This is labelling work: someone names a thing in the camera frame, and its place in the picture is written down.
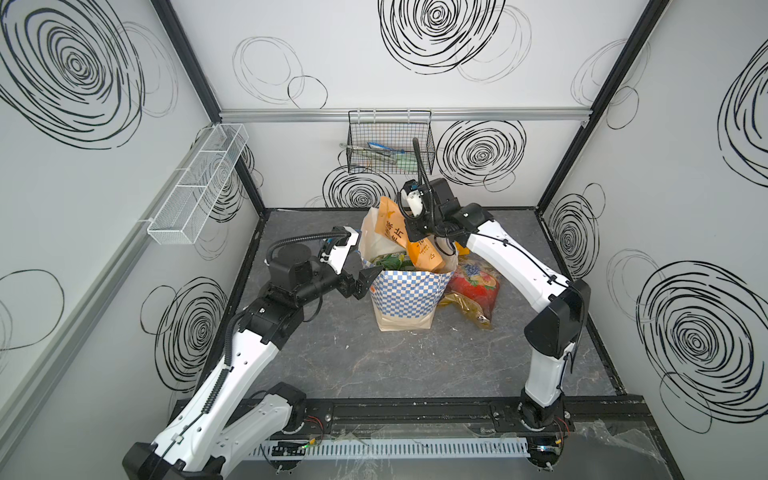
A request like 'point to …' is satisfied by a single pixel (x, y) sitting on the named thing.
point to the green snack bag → (396, 261)
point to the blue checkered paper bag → (404, 300)
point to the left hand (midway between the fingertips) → (368, 256)
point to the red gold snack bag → (475, 291)
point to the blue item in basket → (380, 146)
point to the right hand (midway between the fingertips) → (410, 218)
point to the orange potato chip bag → (390, 224)
